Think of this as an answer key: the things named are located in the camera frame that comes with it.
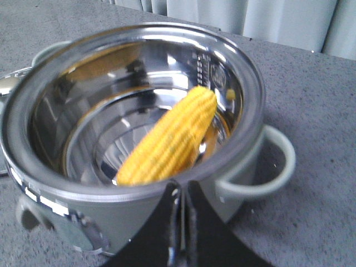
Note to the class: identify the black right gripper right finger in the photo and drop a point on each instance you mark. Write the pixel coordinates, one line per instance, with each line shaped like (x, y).
(205, 238)

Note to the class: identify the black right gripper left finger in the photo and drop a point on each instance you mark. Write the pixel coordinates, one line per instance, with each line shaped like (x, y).
(158, 242)

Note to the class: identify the yellow corn cob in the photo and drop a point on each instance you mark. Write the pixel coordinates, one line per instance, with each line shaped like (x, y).
(172, 146)

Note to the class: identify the pale green electric cooking pot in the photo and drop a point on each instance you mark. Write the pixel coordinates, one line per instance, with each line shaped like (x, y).
(75, 116)

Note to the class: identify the grey-white curtain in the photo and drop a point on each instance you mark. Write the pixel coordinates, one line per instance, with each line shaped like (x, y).
(318, 26)

